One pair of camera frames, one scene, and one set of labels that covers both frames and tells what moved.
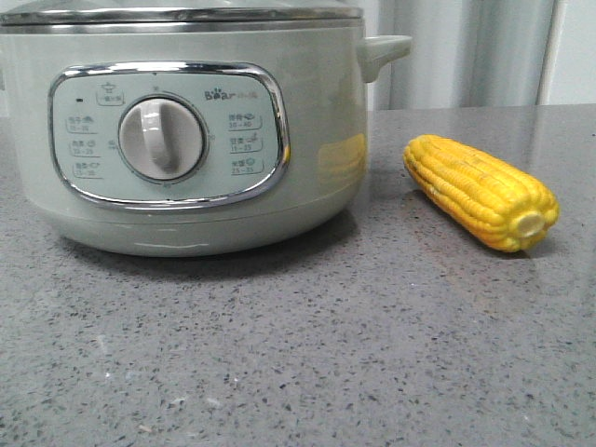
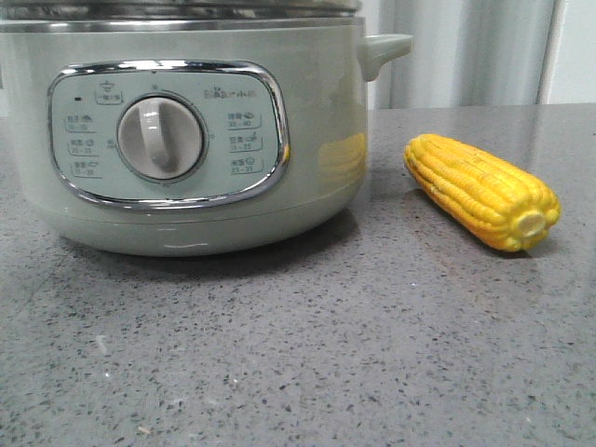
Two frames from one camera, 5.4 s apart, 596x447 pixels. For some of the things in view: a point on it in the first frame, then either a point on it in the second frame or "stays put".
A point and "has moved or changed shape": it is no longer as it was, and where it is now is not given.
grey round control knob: [162, 139] stays put
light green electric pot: [178, 138] stays put
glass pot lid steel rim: [169, 15] has moved or changed shape
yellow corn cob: [493, 202] stays put
